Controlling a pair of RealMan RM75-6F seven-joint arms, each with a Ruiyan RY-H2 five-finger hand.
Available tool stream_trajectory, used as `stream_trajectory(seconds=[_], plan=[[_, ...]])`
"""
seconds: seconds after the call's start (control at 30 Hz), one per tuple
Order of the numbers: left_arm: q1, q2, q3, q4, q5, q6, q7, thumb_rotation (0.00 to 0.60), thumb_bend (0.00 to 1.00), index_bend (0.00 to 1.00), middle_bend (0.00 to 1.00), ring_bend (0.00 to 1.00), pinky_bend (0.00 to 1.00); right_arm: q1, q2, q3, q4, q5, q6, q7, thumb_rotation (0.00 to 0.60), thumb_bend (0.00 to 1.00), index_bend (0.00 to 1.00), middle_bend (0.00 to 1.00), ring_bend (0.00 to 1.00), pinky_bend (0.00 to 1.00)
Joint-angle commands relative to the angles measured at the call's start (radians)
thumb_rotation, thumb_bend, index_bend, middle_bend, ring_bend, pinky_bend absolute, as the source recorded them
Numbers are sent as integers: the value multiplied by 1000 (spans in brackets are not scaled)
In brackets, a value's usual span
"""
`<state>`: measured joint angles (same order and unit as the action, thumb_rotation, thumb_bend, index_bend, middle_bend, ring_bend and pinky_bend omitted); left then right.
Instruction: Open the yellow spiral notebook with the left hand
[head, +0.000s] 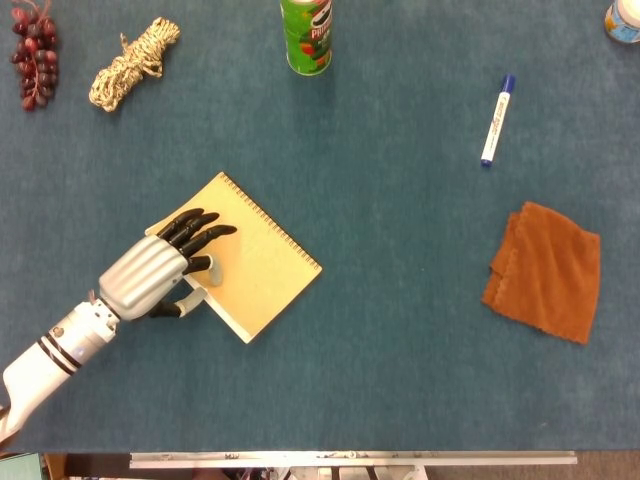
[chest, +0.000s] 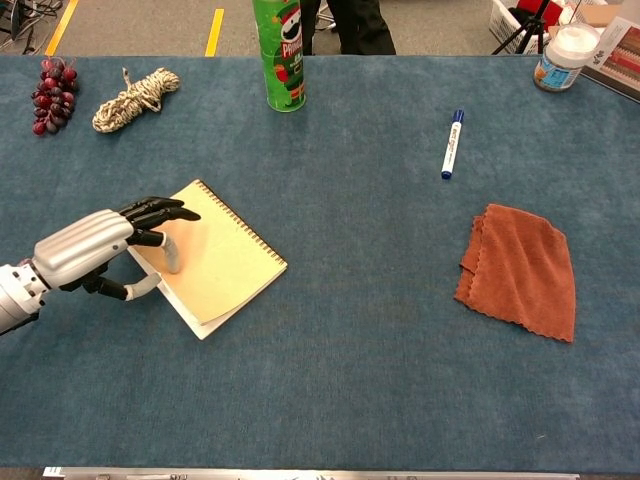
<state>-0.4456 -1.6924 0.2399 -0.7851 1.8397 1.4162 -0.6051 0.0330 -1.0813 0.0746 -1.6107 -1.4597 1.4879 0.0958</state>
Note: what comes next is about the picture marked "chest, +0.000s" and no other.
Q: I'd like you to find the printed cardboard box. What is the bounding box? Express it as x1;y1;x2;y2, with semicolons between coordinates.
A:
580;15;640;105

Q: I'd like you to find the black tripod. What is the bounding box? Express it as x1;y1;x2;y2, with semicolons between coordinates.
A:
491;0;555;56

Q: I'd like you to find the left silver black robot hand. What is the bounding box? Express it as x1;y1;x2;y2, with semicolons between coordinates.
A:
31;196;202;302

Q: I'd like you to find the yellow spiral notebook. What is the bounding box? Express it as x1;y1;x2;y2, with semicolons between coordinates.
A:
127;178;289;342

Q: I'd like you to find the person in black trousers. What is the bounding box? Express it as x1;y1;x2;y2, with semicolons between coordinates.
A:
299;0;397;57

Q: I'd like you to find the blue table cloth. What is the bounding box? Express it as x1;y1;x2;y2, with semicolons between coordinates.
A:
0;53;640;474

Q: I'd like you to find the white plastic basket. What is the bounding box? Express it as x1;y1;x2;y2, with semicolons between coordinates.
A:
488;0;549;55

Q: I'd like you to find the beige coiled rope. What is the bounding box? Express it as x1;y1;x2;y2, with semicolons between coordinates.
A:
91;66;182;135

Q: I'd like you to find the yellow floor tape strip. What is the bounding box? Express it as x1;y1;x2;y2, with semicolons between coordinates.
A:
44;0;80;57
204;8;226;58

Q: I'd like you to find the white lidded plastic jar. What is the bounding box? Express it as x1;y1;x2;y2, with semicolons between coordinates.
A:
532;21;602;93

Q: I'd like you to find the orange microfiber cloth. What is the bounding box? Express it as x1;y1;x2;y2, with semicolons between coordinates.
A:
453;202;578;344

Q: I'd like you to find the green Pringles can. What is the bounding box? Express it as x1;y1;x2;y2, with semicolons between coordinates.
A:
251;0;307;113

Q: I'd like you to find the blue white marker pen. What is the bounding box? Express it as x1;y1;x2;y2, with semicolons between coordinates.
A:
440;109;466;181

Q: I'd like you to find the red grape bunch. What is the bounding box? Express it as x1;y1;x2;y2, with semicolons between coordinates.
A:
31;57;81;137

